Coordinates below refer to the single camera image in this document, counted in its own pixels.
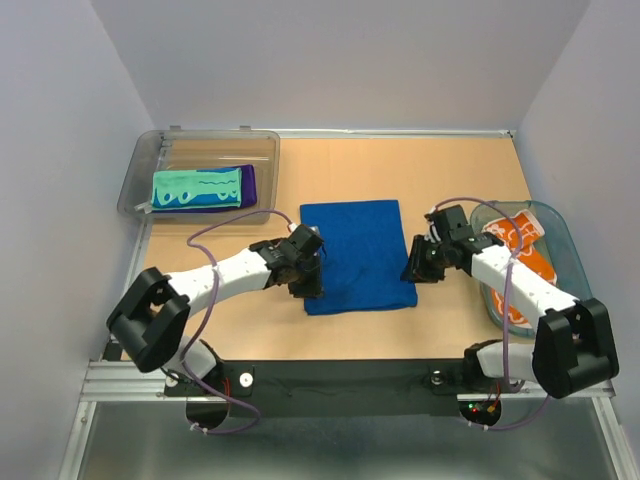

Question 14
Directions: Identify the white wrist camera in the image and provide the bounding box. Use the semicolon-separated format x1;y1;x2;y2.
425;214;442;243
287;223;319;234

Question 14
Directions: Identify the orange white patterned towel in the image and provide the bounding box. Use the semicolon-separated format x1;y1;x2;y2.
481;209;557;337

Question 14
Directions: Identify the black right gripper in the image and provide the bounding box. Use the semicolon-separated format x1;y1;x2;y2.
399;233;451;283

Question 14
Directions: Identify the purple towel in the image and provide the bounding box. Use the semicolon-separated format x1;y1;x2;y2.
160;164;258;213

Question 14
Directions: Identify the teal plastic bin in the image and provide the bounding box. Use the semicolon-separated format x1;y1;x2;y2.
469;199;589;337

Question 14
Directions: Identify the aluminium frame rail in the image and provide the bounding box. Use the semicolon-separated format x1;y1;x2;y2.
68;134;633;479

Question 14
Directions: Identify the blue towel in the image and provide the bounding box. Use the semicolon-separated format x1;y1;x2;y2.
300;200;418;316

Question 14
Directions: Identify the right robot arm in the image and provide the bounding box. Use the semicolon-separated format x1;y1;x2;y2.
401;205;620;399

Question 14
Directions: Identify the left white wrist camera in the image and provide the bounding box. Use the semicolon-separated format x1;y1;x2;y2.
287;223;319;234

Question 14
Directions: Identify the smoky clear plastic bin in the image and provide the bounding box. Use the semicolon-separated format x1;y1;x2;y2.
117;128;280;225

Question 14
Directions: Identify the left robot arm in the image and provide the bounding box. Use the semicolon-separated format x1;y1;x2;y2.
106;224;324;394

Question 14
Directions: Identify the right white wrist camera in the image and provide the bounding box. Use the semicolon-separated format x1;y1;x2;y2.
425;214;442;243

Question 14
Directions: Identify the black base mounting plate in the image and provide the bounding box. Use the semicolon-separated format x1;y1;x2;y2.
164;359;505;431

